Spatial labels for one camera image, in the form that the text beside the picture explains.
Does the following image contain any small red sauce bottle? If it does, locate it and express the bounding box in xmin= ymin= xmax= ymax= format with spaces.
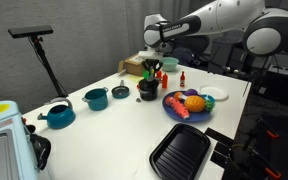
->
xmin=180 ymin=71 xmax=185 ymax=87

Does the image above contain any teal kettle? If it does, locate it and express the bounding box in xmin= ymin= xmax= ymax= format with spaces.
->
xmin=37 ymin=97 xmax=76 ymax=129

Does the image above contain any orange squeeze bottle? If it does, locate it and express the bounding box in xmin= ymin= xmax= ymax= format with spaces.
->
xmin=162 ymin=73 xmax=168 ymax=89

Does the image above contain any toy green vegetable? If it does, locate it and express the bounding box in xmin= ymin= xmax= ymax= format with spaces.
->
xmin=204 ymin=100 xmax=215 ymax=112

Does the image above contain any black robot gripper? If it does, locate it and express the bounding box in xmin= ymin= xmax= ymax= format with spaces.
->
xmin=138 ymin=47 xmax=164 ymax=81

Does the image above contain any white paper plate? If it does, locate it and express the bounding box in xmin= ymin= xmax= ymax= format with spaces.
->
xmin=199 ymin=85 xmax=229 ymax=101

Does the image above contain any teal pot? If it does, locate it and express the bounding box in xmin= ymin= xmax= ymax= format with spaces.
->
xmin=82 ymin=87 xmax=108 ymax=111

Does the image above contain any black pot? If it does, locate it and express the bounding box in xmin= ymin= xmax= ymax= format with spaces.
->
xmin=139 ymin=86 xmax=158 ymax=101

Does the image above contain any camera on black stand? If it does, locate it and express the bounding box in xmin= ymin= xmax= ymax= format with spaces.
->
xmin=8 ymin=25 xmax=68 ymax=97

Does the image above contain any small teal frying pan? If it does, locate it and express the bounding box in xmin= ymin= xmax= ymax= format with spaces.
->
xmin=111 ymin=80 xmax=129 ymax=99

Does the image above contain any toy watermelon slice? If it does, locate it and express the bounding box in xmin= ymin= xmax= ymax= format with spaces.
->
xmin=165 ymin=96 xmax=190 ymax=119

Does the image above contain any toy purple eggplant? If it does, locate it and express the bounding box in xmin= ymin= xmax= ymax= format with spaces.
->
xmin=184 ymin=89 xmax=198 ymax=96

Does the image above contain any light blue toaster oven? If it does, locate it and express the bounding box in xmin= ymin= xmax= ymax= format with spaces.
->
xmin=0 ymin=101 xmax=38 ymax=180

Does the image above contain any blue plate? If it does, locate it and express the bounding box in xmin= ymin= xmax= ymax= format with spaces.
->
xmin=162 ymin=90 xmax=215 ymax=122

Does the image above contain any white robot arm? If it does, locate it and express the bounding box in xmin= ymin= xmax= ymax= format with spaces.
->
xmin=143 ymin=0 xmax=288 ymax=57

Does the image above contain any toy orange pineapple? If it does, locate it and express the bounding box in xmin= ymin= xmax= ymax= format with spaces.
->
xmin=184 ymin=96 xmax=205 ymax=112

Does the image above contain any black pot lid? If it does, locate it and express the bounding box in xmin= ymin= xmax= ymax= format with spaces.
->
xmin=139 ymin=79 xmax=159 ymax=88

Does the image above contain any cardboard box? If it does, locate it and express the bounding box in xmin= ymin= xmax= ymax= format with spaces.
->
xmin=117 ymin=54 xmax=144 ymax=76

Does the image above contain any mint green bowl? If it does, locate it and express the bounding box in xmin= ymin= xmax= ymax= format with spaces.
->
xmin=161 ymin=57 xmax=179 ymax=72

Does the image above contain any black baking tray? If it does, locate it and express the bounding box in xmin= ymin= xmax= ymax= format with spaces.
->
xmin=149 ymin=124 xmax=210 ymax=180

